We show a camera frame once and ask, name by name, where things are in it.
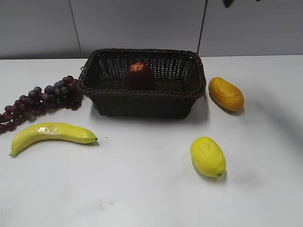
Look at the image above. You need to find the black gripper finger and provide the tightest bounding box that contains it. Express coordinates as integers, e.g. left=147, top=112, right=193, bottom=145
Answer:
left=223, top=0, right=234, bottom=8

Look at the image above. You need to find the red apple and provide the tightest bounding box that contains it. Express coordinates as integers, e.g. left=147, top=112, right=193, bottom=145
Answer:
left=127, top=62, right=157, bottom=91

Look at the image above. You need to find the black woven basket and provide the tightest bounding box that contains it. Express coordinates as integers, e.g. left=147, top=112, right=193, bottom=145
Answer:
left=78, top=48, right=206, bottom=118

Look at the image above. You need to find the orange mango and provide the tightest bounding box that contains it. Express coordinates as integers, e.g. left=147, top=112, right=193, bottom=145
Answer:
left=208, top=77, right=244, bottom=112

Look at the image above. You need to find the yellow lemon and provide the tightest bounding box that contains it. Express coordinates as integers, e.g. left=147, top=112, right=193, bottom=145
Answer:
left=190, top=137, right=226, bottom=178

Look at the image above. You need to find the purple grape bunch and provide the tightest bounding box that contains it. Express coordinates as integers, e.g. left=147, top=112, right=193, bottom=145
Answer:
left=0, top=76, right=83, bottom=134

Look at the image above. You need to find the yellow banana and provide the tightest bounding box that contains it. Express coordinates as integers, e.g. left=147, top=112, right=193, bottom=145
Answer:
left=9, top=122, right=98, bottom=157

